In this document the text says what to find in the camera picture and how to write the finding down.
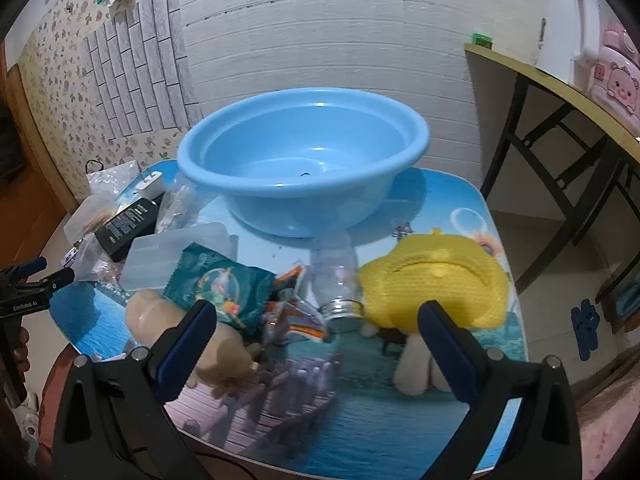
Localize white charger plug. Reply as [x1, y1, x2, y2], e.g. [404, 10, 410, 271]
[127, 171, 166, 201]

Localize small clear bag of beads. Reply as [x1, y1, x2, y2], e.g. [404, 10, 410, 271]
[60, 235, 126, 296]

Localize pink blanket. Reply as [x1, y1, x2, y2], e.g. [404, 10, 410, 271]
[570, 370, 640, 480]

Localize orange and white snack packet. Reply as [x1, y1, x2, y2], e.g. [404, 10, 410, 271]
[257, 262, 331, 348]

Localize green snack packet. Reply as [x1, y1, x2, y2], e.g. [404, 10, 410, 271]
[162, 242, 278, 331]

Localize white electric kettle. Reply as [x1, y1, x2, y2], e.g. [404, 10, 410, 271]
[535, 0, 601, 86]

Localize pink pig-printed container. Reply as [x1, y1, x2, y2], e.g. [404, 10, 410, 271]
[582, 22, 640, 121]

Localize yellow knitted plush toy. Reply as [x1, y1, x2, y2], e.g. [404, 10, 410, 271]
[357, 227, 511, 396]

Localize blue cloth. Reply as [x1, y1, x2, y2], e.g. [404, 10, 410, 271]
[612, 265, 640, 333]

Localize black box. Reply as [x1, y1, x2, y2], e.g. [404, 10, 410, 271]
[94, 194, 166, 263]

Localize white shopping bag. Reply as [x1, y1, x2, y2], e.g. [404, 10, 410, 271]
[85, 159, 141, 196]

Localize clear bag of cotton swabs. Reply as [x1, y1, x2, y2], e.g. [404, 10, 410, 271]
[155, 175, 201, 233]

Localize clear plastic box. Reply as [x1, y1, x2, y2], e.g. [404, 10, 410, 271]
[120, 222, 241, 293]

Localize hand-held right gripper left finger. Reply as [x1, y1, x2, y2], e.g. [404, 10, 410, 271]
[50, 300, 221, 480]

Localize printed scenery desktop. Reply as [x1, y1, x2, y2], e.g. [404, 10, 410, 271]
[47, 160, 531, 476]

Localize blue plastic basin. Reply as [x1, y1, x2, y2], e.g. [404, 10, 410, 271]
[176, 87, 431, 238]

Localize cream bone toy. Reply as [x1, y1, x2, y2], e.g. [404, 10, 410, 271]
[124, 287, 261, 401]

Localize red cloth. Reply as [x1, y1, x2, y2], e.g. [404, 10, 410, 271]
[37, 345, 96, 466]

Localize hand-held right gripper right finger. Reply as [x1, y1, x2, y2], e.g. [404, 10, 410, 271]
[417, 300, 583, 480]

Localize clear bottle with metal cap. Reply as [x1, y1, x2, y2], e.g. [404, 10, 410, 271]
[310, 232, 366, 333]

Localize beige and white tissue pack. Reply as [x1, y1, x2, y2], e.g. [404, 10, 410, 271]
[62, 192, 121, 241]

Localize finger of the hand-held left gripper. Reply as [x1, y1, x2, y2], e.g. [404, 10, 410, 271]
[15, 267, 76, 297]
[0, 257, 49, 283]

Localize wooden side table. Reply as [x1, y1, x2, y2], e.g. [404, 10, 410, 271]
[464, 42, 640, 331]

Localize wooden door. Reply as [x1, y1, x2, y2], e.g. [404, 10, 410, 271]
[0, 42, 83, 281]

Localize blue slipper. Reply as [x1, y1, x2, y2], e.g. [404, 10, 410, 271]
[570, 299, 601, 361]

